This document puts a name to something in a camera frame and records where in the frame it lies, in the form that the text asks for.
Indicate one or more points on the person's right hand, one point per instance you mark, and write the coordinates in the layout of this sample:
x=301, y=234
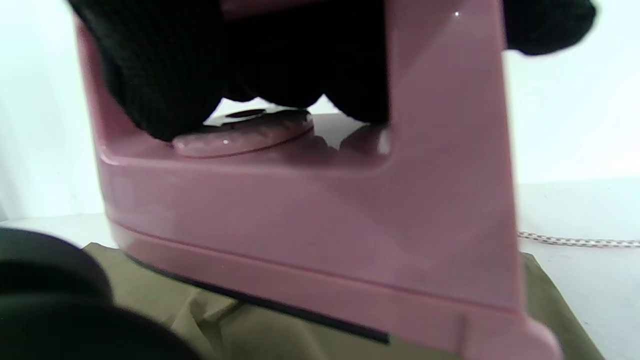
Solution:
x=175, y=60

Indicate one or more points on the pink electric iron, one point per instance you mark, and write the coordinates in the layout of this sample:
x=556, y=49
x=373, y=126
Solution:
x=350, y=225

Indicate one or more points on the brown shorts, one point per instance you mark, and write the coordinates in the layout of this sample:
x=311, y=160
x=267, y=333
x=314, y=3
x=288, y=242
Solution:
x=250, y=335

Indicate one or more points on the black white hand controller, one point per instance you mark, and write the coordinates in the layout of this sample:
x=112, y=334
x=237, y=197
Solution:
x=60, y=320

